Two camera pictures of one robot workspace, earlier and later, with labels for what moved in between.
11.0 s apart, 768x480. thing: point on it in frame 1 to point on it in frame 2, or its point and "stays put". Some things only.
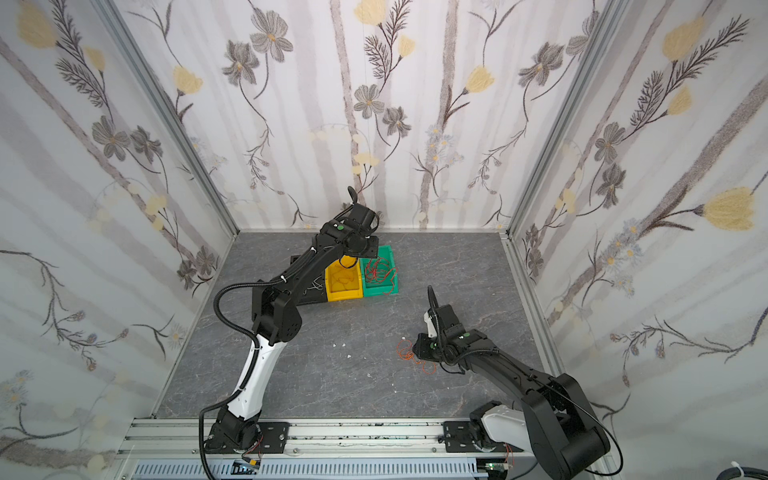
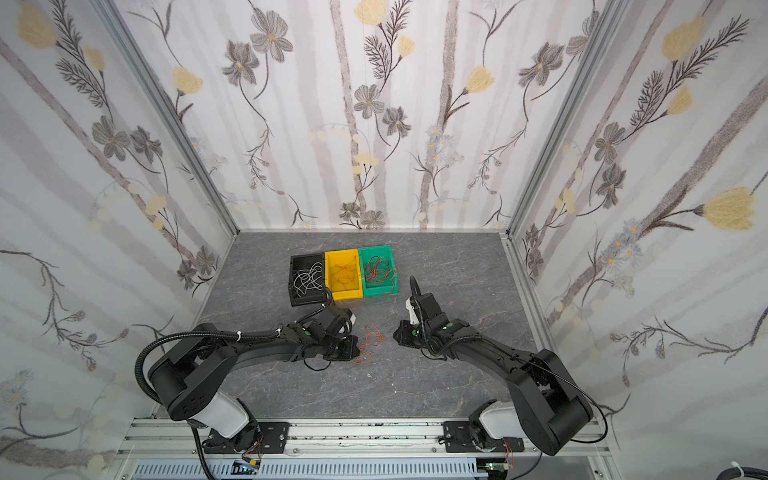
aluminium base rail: [319, 449] stays put
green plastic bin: [380, 274] stays put
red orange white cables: [405, 352] to [374, 338]
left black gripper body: [347, 252] to [345, 345]
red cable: [377, 271] stays put
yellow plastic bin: [344, 279] stays put
